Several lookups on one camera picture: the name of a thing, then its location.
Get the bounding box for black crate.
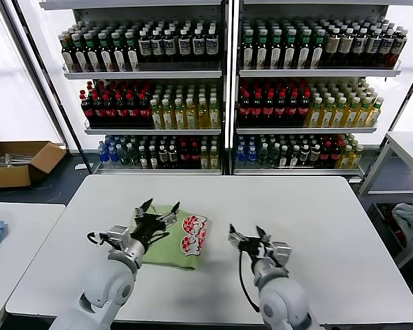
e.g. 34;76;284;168
368;202;407;259

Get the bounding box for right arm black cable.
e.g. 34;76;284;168
238;250;261;314

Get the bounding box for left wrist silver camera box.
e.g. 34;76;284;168
107;225;130;250

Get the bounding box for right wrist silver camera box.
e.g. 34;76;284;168
270;241;293;265

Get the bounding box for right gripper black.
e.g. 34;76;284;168
227;223;275;264

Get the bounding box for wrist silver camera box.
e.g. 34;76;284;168
270;241;293;265
107;225;130;250

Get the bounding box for red item in crate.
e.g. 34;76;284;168
384;206;405;241

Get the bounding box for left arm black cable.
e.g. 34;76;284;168
87;232;111;245

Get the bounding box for grey metal table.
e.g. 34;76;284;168
358;131;413;270

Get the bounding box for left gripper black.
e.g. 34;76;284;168
132;197;182;245

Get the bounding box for dark bottle white blue label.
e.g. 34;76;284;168
365;29;382;68
137;30;152;69
178;30;192;69
391;30;407;68
150;30;165;69
191;29;205;69
204;28;218;69
351;28;368;68
379;30;395;68
162;30;177;69

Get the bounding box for dark tea bottle green cap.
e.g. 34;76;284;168
111;32;127;72
84;32;100;72
125;31;141;72
254;30;269;69
98;31;114;72
309;30;325;69
295;30;311;69
282;30;297;69
71;33;88;72
268;30;283;69
60;32;76;72
240;30;255;69

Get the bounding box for black window frame post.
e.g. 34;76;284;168
0;0;94;175

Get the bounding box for white metal shelf unit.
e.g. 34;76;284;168
230;0;403;179
38;0;231;177

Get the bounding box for dark bottle beige label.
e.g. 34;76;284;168
323;28;341;68
337;28;354;68

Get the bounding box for small cola bottle red cap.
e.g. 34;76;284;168
330;141;341;168
189;142;200;169
178;142;190;169
319;141;331;168

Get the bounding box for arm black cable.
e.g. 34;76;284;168
87;232;111;245
238;250;261;314

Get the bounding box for grey packaged parts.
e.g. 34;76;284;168
0;153;33;169

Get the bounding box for yellow drink bottle green label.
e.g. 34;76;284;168
161;98;175;130
365;98;383;128
173;98;186;130
208;98;221;130
184;98;198;130
305;98;324;128
342;98;361;128
354;98;373;128
149;98;164;130
330;98;348;128
196;98;209;130
318;98;335;128

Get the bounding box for brown cardboard box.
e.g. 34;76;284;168
0;140;68;189

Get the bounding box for pale grey-blue cloth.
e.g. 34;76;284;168
391;203;413;243

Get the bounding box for green t-shirt with red print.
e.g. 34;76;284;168
129;204;209;272

